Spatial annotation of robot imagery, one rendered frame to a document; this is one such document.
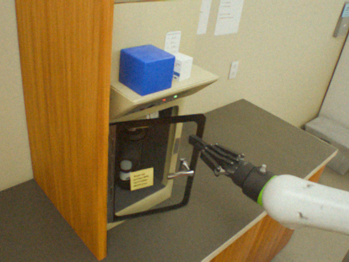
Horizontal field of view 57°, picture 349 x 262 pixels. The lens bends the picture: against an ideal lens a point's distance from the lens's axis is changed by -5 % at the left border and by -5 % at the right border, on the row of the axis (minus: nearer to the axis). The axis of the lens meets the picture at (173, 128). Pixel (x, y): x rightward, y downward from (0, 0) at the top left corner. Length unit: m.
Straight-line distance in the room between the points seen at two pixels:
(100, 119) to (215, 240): 0.67
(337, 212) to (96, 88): 0.57
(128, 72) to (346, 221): 0.59
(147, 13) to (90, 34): 0.20
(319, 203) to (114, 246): 0.72
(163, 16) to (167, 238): 0.75
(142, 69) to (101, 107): 0.13
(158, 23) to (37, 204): 0.81
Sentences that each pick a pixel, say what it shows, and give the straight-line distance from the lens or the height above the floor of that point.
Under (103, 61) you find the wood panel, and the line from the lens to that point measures 0.74.
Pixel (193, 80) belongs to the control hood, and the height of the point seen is 1.51.
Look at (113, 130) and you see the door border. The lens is 0.95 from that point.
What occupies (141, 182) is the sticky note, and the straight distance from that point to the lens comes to 1.10.
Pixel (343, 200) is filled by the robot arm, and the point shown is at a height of 1.47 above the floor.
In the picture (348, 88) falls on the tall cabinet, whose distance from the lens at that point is 3.84.
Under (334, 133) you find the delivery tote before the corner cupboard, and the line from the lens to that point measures 3.68.
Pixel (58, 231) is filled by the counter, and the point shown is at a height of 0.94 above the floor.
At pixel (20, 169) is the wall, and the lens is 1.45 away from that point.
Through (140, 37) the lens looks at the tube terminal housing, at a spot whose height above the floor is 1.62.
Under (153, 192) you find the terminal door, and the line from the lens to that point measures 1.15.
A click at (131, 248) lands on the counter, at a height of 0.94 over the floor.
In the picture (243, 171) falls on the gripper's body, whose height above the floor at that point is 1.34.
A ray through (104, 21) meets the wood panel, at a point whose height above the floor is 1.70.
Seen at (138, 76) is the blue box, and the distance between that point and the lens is 0.81.
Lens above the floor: 1.88
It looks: 31 degrees down
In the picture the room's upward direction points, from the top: 9 degrees clockwise
